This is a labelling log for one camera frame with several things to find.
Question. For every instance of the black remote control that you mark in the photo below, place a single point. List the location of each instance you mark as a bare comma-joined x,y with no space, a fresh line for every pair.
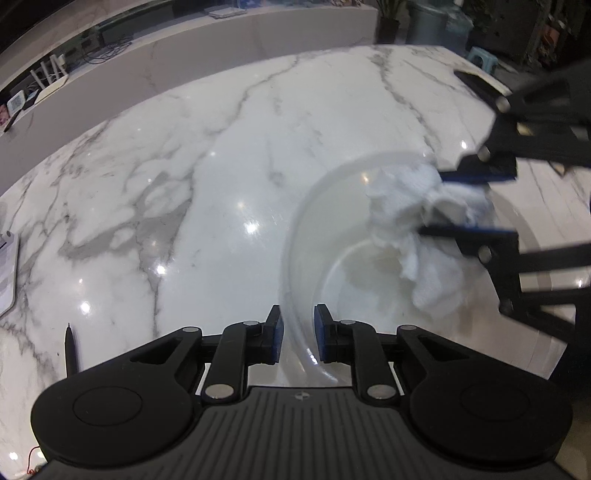
11,122

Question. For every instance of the white router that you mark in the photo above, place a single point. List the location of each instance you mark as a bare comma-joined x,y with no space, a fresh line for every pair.
51,87

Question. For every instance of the clear plastic bowl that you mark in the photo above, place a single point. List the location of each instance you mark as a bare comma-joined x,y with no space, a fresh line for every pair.
314,221

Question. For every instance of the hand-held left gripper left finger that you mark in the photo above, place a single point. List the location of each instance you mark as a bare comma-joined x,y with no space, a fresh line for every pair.
277,337

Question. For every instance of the black pen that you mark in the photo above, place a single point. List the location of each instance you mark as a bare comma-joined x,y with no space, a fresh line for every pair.
71,350

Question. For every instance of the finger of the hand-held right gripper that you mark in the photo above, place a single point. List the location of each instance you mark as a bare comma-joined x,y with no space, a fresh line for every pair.
468,230
478,176

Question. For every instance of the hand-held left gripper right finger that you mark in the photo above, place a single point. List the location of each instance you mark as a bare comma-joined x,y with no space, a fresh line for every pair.
321,334

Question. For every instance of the white digital display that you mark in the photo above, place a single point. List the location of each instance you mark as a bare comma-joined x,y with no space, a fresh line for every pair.
17,101

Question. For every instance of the grey trash bin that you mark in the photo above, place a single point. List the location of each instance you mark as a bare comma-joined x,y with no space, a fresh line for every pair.
427,23

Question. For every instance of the potted green plant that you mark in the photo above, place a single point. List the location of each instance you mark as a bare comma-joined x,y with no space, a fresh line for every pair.
388,30

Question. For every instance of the white phone stand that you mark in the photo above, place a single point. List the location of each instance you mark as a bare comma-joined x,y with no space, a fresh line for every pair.
7,277

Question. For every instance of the grey tablet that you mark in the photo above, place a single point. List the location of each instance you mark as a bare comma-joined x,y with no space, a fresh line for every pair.
226,13

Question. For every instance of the teal plastic stool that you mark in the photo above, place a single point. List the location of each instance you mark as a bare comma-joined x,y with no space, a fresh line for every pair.
482,58

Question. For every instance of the white cloth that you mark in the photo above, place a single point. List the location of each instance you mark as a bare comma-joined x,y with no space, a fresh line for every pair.
401,203

